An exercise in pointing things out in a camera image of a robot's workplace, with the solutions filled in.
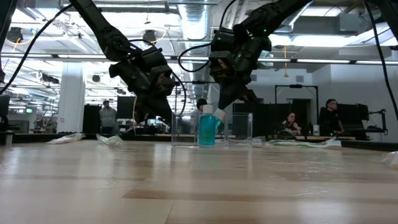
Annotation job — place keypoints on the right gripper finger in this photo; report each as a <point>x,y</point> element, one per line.
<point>248,96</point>
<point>228,96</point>

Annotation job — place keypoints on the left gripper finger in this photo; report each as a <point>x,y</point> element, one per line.
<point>143,109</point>
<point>163,112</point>

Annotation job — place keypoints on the clear plastic container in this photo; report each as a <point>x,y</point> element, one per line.
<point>239,130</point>

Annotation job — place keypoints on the plastic bag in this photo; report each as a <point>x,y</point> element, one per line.
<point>66,139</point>

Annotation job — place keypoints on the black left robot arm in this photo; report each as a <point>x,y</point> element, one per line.
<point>102,28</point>

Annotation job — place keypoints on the black monitor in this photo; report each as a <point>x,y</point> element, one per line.
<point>126,108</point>

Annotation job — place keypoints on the person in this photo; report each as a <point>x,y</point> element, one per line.
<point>107,118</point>
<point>290,124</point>
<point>331,118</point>
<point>200,105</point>

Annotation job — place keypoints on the black tall cabinet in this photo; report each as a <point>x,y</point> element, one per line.
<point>92,119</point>

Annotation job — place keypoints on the white square pillar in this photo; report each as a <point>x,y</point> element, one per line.
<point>71,96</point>

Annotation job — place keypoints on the black desk monitors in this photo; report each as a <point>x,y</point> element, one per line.
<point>354,118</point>

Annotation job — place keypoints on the black articulated stand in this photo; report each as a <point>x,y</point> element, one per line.
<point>383,118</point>

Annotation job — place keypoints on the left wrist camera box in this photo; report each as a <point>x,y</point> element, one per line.
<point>152,59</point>

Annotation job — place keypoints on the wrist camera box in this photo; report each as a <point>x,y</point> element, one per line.
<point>224,39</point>
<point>152,59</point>

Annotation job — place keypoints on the black partition wall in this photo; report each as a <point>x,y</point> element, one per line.
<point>264,119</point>

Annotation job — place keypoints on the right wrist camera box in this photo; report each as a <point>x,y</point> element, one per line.
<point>224,39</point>

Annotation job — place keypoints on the black tube stand frame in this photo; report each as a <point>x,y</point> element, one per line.
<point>297,86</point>

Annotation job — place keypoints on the grey metal post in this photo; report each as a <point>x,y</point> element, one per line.
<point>9,138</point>

